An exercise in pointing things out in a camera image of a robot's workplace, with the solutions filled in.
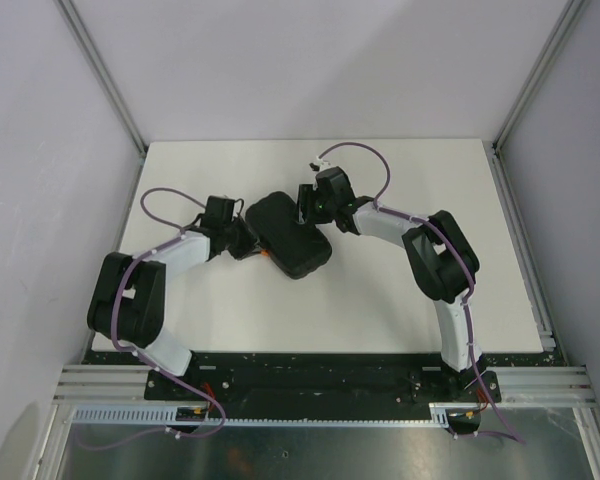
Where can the right aluminium frame post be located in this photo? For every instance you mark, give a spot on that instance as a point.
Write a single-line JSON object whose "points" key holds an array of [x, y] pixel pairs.
{"points": [[549, 53]]}

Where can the grey slotted cable duct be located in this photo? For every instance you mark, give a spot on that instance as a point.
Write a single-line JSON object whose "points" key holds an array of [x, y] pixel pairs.
{"points": [[424, 416]]}

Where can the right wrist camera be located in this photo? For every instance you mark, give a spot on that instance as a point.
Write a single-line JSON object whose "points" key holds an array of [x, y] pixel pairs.
{"points": [[319, 164]]}

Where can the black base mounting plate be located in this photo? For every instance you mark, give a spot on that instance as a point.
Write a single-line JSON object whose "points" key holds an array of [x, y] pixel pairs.
{"points": [[345, 383]]}

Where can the black plastic tool case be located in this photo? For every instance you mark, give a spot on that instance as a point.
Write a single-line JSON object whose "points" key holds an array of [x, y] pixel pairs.
{"points": [[296, 249]]}

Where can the left aluminium frame post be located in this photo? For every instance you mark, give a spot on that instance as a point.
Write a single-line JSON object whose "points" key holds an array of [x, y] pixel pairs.
{"points": [[85, 42]]}

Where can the aluminium frame post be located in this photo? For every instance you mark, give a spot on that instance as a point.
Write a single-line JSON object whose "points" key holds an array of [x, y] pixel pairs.
{"points": [[85, 42], [549, 53]]}

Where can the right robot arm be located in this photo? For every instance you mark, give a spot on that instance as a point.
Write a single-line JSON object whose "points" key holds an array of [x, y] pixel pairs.
{"points": [[442, 262]]}

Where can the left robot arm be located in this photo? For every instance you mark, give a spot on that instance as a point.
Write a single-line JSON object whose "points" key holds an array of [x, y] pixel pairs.
{"points": [[128, 305]]}

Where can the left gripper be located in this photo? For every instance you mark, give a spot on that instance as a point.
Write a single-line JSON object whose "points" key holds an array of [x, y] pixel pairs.
{"points": [[250, 246]]}

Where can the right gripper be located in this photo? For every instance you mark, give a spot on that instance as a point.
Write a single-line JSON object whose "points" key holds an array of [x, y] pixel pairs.
{"points": [[305, 203]]}

